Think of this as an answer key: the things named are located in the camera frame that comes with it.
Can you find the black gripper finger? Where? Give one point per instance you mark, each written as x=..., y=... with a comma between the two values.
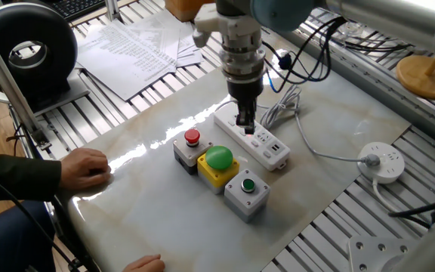
x=250, y=117
x=242, y=115

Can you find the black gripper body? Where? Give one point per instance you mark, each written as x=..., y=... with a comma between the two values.
x=244, y=90

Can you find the white power strip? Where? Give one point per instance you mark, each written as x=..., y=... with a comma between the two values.
x=274, y=155

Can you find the yellow box green mushroom button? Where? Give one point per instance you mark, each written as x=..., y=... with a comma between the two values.
x=217, y=177

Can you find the grey box green button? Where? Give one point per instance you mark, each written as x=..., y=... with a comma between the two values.
x=240, y=204

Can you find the left forearm dark sleeve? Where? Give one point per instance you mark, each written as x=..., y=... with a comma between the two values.
x=13, y=177

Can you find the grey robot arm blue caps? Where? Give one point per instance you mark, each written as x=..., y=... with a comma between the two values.
x=281, y=13

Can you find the person's left hand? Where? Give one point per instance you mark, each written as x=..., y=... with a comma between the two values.
x=85, y=168

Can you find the person's right hand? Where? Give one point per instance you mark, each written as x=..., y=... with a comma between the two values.
x=145, y=265

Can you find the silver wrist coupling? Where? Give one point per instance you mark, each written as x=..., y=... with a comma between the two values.
x=242, y=64

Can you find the white paper sheet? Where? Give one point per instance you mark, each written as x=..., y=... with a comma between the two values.
x=189, y=56

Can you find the grey box red button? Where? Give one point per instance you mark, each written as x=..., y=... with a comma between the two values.
x=187, y=155

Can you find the wooden box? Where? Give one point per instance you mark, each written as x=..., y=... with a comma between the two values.
x=181, y=9

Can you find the marble pattern board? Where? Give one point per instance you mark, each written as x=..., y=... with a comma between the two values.
x=278, y=226

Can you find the clear glass cup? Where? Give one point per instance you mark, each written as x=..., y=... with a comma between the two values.
x=347, y=29

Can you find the large printed paper sheet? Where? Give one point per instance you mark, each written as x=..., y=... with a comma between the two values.
x=127, y=64

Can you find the round white socket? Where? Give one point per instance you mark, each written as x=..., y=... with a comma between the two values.
x=389, y=168

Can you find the wooden round stand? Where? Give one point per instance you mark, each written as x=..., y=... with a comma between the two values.
x=425, y=79

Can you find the black keyboard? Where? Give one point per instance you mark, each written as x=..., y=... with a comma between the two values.
x=78, y=7

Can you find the person's blue trousers leg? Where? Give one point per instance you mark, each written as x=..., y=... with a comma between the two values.
x=10, y=238

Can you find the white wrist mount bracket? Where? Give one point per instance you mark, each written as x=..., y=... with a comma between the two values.
x=236, y=30

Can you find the silver metal post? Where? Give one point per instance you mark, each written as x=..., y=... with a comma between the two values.
x=112, y=9

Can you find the grey device base plate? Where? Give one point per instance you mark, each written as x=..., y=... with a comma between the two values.
x=74, y=94

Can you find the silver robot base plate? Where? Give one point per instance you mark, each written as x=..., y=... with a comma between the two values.
x=368, y=253

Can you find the aluminium frame profile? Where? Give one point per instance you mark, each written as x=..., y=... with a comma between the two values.
x=6, y=83

